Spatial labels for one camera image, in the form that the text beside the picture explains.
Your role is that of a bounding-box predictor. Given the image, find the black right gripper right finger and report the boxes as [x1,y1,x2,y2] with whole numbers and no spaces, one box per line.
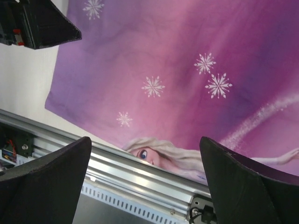
[199,137,299,224]

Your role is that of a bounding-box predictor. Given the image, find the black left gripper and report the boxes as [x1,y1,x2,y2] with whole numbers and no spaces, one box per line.
[0,0,82,49]

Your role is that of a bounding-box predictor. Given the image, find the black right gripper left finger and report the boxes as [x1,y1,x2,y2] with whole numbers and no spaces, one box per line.
[0,137,92,224]

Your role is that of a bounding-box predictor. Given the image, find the purple Frozen placemat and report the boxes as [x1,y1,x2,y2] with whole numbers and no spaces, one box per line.
[45,0,299,182]

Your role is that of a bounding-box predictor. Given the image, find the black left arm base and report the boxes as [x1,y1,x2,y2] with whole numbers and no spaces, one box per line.
[0,123,34,163]

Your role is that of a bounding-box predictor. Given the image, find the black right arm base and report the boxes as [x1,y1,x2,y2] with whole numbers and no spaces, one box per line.
[186,194,218,224]

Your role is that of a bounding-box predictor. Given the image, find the white slotted cable duct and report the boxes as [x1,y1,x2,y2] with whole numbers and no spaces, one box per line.
[0,149,187,224]

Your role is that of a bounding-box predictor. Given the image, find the aluminium mounting rail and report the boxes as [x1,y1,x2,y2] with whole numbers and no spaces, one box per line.
[0,110,213,219]

